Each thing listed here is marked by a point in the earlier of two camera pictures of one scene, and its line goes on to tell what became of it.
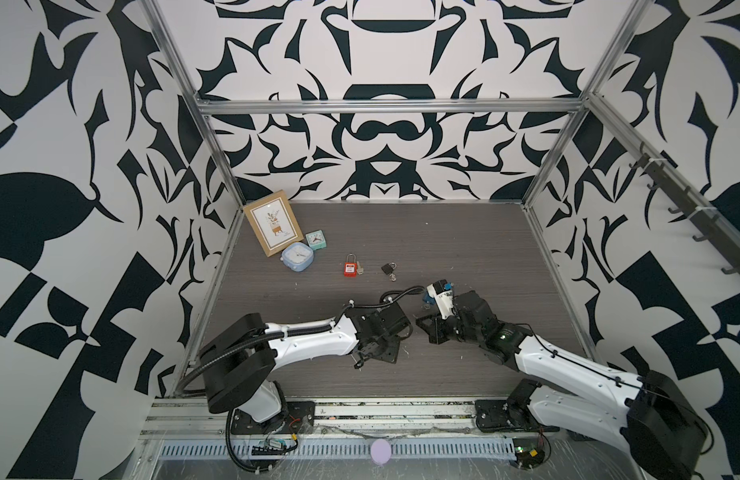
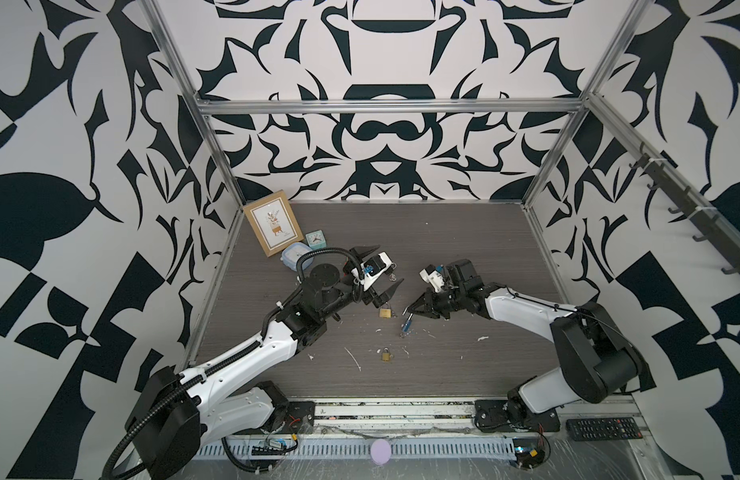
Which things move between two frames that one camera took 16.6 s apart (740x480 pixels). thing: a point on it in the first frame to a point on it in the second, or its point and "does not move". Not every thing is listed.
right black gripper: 434,331 to 430,307
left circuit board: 272,447 does not move
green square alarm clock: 316,239 does not move
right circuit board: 529,453 does not move
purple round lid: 380,451 does not move
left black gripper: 391,357 to 359,249
